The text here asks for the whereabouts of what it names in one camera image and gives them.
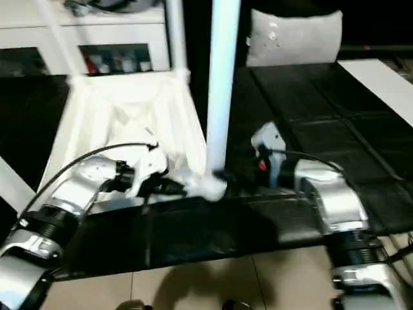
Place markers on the white plastic table top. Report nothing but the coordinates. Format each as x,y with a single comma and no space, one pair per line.
129,103

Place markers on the white plastic table leg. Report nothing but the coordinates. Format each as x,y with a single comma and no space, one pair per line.
222,80
14,184
61,42
177,38

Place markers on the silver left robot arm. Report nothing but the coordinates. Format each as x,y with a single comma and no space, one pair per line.
71,190

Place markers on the brown rounded robot part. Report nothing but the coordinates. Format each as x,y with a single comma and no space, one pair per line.
134,305

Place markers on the red bottle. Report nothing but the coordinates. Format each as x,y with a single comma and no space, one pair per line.
92,64

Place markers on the white flat board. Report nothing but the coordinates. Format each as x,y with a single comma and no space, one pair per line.
377,84

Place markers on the black cabinet gold label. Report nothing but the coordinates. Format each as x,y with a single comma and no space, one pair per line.
197,32

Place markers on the white cabinet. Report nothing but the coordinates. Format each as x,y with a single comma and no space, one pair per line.
113,32

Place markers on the black floor bar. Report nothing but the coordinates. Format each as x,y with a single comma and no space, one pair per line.
401,253

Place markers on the dark helmet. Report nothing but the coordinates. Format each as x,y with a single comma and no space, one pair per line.
129,4

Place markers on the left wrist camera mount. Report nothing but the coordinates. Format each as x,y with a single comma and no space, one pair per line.
151,164

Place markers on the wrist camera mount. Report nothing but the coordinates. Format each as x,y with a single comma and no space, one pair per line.
151,164
271,139

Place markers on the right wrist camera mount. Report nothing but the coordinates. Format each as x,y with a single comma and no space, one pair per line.
271,139

